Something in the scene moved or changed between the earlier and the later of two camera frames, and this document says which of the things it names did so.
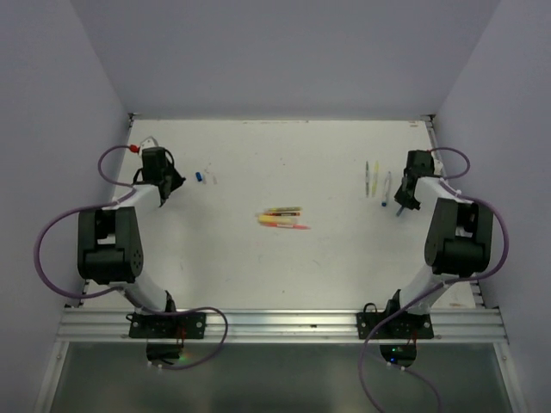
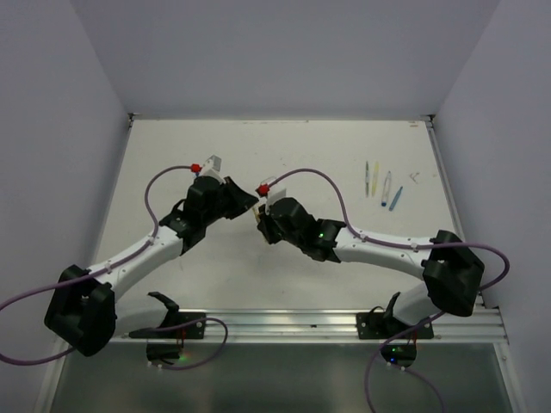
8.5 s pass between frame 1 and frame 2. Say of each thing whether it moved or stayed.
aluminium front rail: stayed
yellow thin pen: stayed
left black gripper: moved
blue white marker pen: stayed
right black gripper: moved
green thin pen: stayed
